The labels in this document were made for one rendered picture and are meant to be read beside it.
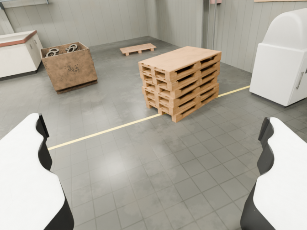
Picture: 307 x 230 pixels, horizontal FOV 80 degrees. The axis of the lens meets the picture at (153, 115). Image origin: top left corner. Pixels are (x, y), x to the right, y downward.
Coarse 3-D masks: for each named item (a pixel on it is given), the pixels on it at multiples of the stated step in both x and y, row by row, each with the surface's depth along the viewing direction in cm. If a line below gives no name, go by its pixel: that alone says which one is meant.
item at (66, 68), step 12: (48, 48) 457; (60, 48) 469; (72, 48) 441; (84, 48) 440; (48, 60) 370; (60, 60) 381; (72, 60) 391; (84, 60) 403; (48, 72) 380; (60, 72) 390; (72, 72) 402; (84, 72) 414; (60, 84) 401; (72, 84) 413; (84, 84) 437
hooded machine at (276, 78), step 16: (288, 16) 236; (304, 16) 231; (272, 32) 260; (288, 32) 242; (304, 32) 231; (272, 48) 263; (288, 48) 245; (304, 48) 236; (256, 64) 293; (272, 64) 270; (288, 64) 250; (304, 64) 242; (256, 80) 303; (272, 80) 278; (288, 80) 257; (304, 80) 260; (256, 96) 317; (272, 96) 286; (288, 96) 264; (304, 96) 283
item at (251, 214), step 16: (272, 128) 10; (288, 128) 10; (272, 144) 8; (288, 144) 8; (304, 144) 8; (272, 160) 8; (288, 160) 8; (304, 160) 8; (272, 176) 7; (288, 176) 7; (304, 176) 7; (256, 192) 6; (272, 192) 6; (288, 192) 6; (304, 192) 6; (256, 208) 6; (272, 208) 6; (288, 208) 6; (304, 208) 6; (240, 224) 7; (256, 224) 6; (272, 224) 5; (288, 224) 5; (304, 224) 5
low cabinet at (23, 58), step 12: (0, 36) 665; (12, 36) 621; (24, 36) 583; (36, 36) 704; (0, 48) 509; (12, 48) 519; (24, 48) 529; (36, 48) 643; (0, 60) 521; (12, 60) 532; (24, 60) 542; (36, 60) 593; (0, 72) 534; (12, 72) 545; (24, 72) 556; (36, 72) 577
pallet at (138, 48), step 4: (144, 44) 708; (148, 44) 700; (152, 44) 694; (120, 48) 693; (124, 48) 689; (128, 48) 678; (132, 48) 671; (136, 48) 669; (140, 48) 658; (144, 48) 652; (148, 48) 648; (152, 48) 652; (124, 52) 633; (140, 52) 647
